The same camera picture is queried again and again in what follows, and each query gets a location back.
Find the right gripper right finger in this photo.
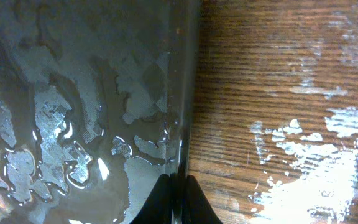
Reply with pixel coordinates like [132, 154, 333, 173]
[181, 175, 223, 224]

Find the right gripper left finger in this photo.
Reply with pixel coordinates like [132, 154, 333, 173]
[131, 174, 172, 224]

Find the brown serving tray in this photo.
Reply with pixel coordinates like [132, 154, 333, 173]
[0, 0, 201, 223]

